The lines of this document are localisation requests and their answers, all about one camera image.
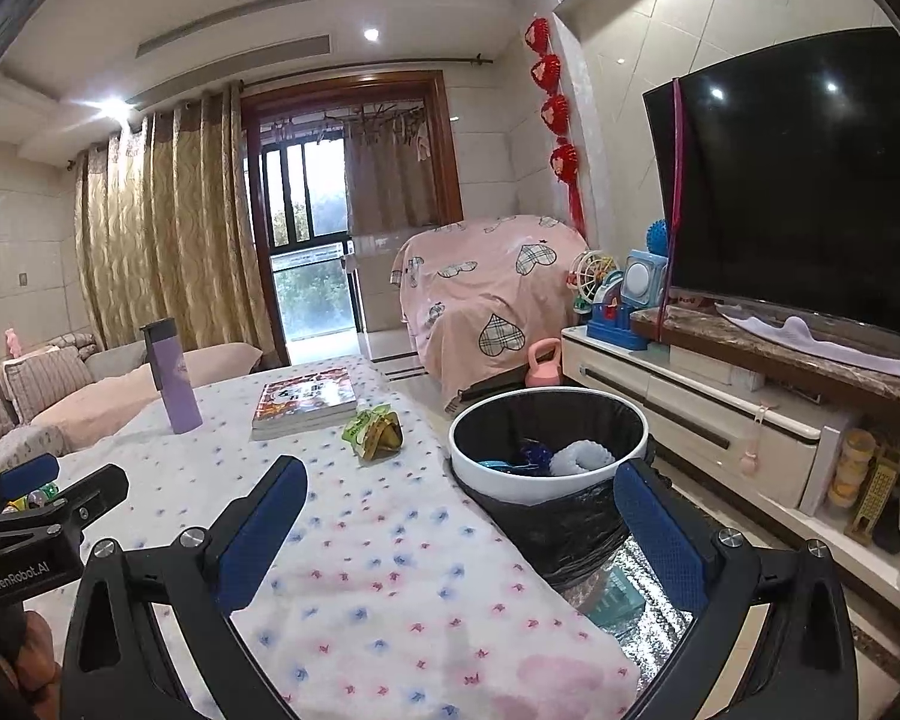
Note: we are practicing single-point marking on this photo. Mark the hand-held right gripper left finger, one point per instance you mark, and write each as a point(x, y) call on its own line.
point(259, 532)

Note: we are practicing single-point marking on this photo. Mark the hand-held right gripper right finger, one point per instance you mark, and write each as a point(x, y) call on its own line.
point(660, 532)

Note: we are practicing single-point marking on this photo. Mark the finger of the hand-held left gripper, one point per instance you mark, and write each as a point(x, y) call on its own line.
point(90, 495)
point(30, 472)

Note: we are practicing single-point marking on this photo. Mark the small colourful wrapper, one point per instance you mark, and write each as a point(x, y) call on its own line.
point(34, 499)

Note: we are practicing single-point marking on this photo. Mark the blue wrapper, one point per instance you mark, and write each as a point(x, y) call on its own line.
point(532, 456)

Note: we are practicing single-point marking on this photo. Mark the white bin with black bag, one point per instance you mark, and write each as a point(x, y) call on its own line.
point(510, 491)

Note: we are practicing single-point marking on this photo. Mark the person's left hand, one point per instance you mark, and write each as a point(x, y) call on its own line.
point(41, 652)

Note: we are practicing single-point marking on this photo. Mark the teal box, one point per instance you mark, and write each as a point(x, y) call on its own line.
point(619, 600)

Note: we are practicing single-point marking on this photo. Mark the striped pillow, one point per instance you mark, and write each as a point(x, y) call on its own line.
point(45, 382)

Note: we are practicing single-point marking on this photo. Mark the silver foil mat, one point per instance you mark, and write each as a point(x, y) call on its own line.
point(645, 630)

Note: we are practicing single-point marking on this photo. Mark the pink hanging charm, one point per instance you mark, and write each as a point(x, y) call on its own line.
point(750, 461)

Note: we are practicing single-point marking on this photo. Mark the white television cabinet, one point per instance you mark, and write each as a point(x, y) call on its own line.
point(705, 420)

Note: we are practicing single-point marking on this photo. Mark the white dotted tablecloth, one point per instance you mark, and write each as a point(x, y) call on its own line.
point(390, 540)

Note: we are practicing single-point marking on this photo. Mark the small pink toy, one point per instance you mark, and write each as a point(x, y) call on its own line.
point(13, 340)

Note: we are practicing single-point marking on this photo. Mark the purple bottle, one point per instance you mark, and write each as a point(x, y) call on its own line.
point(176, 390)

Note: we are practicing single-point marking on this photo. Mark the orange cover book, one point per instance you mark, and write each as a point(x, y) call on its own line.
point(304, 397)

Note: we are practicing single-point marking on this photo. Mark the yellow green snack packet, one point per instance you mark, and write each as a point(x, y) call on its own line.
point(371, 435)

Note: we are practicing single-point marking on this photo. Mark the pink kettlebell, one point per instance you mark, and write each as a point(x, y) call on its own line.
point(544, 371)

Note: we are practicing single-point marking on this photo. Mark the blue red toy playset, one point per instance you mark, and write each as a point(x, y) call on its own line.
point(615, 330)

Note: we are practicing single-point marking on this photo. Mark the brown marble shelf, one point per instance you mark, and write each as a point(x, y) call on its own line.
point(757, 349)

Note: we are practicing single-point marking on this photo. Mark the stack of yellow cups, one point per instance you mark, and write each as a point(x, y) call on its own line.
point(855, 450)

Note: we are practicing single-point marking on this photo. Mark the yellow slotted toy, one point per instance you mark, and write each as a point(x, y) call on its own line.
point(877, 495)

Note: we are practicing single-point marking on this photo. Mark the white lace cloth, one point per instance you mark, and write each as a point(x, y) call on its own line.
point(795, 330)

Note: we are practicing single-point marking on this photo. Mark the glass balcony door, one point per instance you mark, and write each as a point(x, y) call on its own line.
point(311, 292)

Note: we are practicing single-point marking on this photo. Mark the light blue toy washing machine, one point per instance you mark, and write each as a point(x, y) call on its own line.
point(645, 277)

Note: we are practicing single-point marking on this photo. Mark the gold patterned curtain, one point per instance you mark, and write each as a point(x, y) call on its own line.
point(165, 240)

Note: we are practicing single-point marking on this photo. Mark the toy ferris wheel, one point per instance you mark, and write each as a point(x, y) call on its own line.
point(592, 274)

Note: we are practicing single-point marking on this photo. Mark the blue spiky ball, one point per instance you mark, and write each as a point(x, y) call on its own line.
point(656, 236)

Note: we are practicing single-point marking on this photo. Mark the pink heart print cover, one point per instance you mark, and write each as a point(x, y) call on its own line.
point(480, 277)

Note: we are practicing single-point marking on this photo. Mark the black television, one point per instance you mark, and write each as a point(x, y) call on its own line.
point(795, 187)

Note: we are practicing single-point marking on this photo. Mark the brown sheer curtain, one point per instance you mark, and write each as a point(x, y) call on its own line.
point(390, 172)

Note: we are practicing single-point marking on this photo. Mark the red hanging knot decoration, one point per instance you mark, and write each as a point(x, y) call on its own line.
point(559, 112)

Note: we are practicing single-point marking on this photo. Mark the wooden door frame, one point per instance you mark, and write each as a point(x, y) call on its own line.
point(450, 150)

